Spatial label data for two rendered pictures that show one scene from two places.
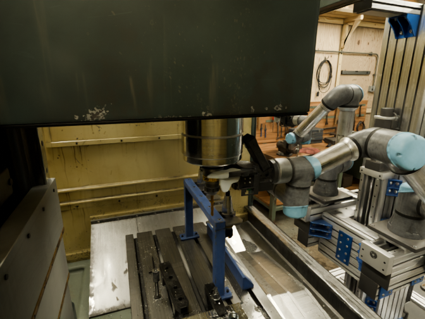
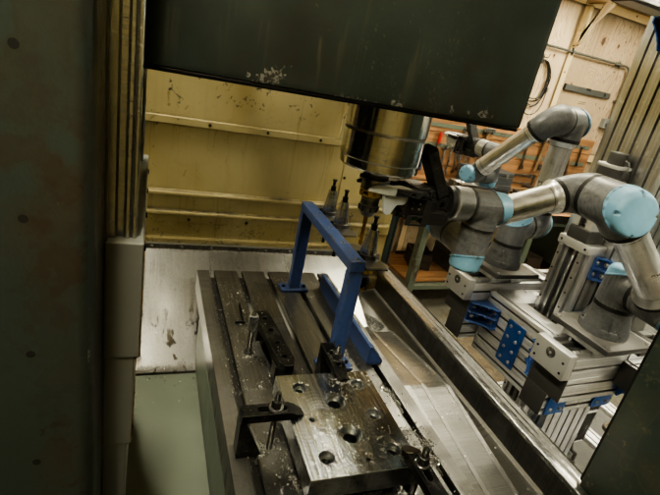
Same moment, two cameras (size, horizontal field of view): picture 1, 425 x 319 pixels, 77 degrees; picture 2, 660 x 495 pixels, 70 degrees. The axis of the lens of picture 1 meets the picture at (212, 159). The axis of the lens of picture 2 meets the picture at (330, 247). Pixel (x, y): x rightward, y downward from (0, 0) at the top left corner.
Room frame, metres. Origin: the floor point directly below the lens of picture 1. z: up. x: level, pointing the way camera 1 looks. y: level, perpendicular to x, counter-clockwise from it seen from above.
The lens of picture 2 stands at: (-0.24, 0.12, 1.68)
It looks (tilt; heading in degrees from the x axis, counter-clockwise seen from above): 22 degrees down; 356
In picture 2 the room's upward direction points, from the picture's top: 12 degrees clockwise
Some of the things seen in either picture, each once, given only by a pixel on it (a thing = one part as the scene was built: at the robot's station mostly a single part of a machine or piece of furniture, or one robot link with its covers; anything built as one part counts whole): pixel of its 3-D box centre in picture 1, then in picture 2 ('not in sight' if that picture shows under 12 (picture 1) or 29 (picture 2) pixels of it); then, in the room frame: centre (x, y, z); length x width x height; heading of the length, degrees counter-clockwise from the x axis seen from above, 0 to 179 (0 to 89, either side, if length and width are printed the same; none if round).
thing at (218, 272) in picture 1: (218, 262); (343, 320); (0.85, -0.02, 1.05); 0.10 x 0.05 x 0.30; 109
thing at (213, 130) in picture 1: (212, 136); (384, 137); (0.69, 0.00, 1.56); 0.16 x 0.16 x 0.12
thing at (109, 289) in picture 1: (174, 257); (263, 315); (1.30, 0.21, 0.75); 0.89 x 0.70 x 0.26; 109
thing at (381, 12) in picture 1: (388, 9); (656, 3); (1.32, -0.77, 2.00); 0.32 x 0.09 x 0.05; 113
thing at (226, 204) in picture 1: (227, 202); (370, 241); (0.92, -0.06, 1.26); 0.04 x 0.04 x 0.07
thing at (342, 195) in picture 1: (326, 195); (501, 269); (1.56, -0.72, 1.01); 0.36 x 0.22 x 0.06; 113
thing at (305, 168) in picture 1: (300, 169); (484, 207); (0.78, -0.27, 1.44); 0.11 x 0.08 x 0.09; 109
